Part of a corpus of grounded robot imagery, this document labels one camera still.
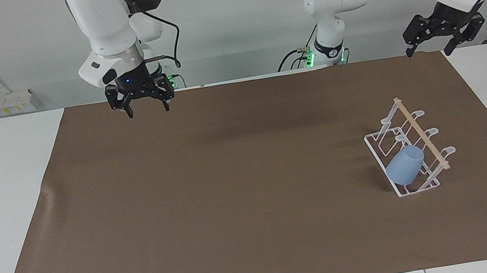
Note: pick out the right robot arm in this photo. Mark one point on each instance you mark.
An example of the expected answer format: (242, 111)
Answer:
(100, 22)

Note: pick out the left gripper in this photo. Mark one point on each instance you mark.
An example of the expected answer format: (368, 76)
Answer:
(453, 17)

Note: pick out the light blue cup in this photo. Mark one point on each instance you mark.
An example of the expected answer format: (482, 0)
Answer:
(404, 168)

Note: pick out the white wall socket box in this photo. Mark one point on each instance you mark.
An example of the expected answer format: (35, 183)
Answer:
(13, 103)

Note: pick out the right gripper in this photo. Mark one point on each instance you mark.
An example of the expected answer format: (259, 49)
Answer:
(133, 82)

